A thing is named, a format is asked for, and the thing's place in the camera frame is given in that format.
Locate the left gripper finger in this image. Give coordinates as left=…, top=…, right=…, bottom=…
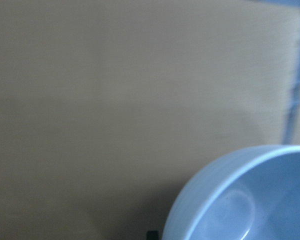
left=146, top=230, right=159, bottom=240

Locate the brown paper table cover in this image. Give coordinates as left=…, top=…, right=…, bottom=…
left=0, top=0, right=300, bottom=240

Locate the blue bowl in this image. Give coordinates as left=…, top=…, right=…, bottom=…
left=162, top=145, right=300, bottom=240

